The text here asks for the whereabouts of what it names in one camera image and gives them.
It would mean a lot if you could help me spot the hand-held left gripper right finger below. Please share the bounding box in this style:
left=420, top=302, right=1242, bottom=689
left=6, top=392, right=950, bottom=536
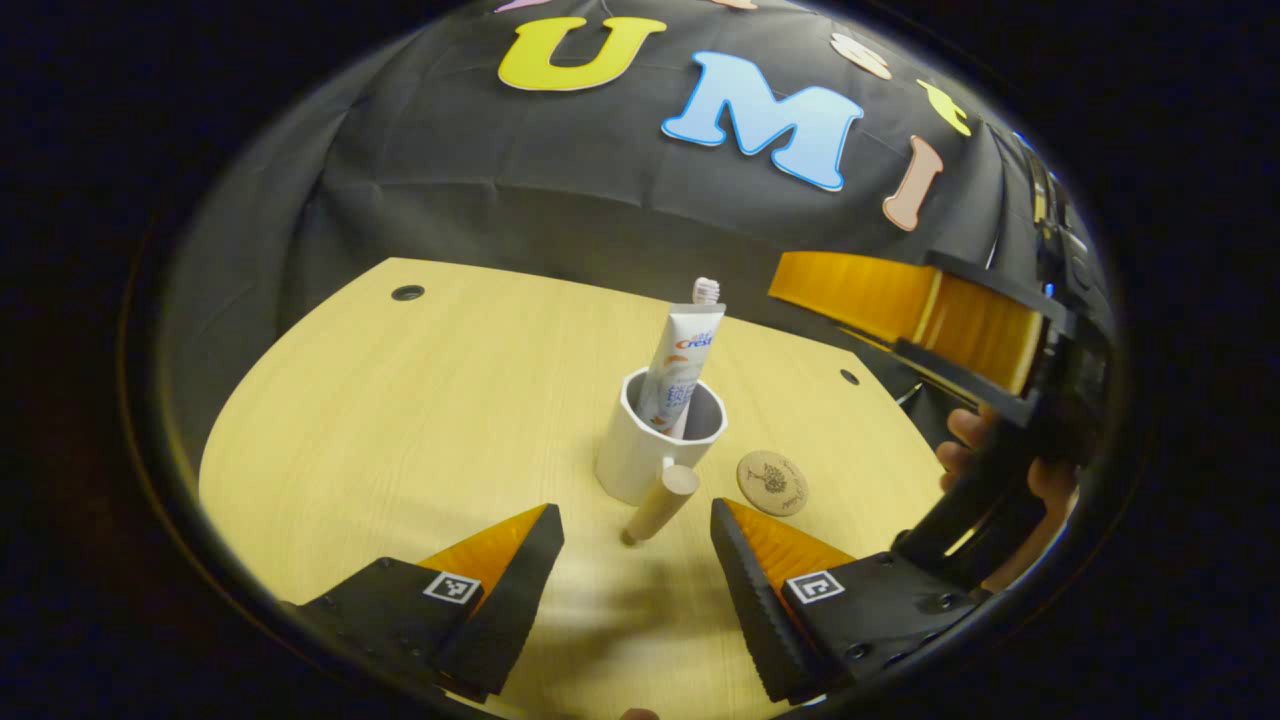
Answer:
left=710, top=497, right=987, bottom=705

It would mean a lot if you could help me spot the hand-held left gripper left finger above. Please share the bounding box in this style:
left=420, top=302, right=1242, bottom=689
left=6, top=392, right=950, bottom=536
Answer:
left=280, top=503, right=566, bottom=704

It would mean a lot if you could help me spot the round wooden coaster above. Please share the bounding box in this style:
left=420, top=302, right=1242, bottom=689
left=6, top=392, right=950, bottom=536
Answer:
left=737, top=450, right=810, bottom=518

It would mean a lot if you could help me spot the pink toothbrush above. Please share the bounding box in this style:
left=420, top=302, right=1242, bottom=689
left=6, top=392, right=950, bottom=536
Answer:
left=680, top=277, right=722, bottom=441

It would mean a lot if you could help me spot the white cup with wooden handle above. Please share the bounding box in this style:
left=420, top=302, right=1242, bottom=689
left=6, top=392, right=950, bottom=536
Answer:
left=594, top=367, right=729, bottom=547

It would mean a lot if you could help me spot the white toothpaste tube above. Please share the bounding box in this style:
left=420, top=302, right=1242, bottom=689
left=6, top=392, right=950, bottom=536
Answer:
left=636, top=303, right=728, bottom=434

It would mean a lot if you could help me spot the light wooden desktop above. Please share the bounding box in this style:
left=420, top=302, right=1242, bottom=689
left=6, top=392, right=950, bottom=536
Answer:
left=198, top=257, right=946, bottom=720

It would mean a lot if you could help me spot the black backdrop cloth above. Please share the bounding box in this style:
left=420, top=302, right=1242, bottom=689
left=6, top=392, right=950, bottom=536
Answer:
left=160, top=0, right=1101, bottom=471

